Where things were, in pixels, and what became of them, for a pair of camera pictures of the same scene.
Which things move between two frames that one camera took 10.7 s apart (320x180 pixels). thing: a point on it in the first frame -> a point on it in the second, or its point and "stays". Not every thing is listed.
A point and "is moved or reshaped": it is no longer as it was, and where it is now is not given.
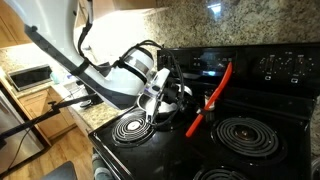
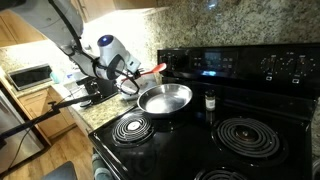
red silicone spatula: [210, 97] is moved or reshaped
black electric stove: [261, 126] stays
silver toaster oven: [30, 76] stays
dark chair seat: [64, 171] stays
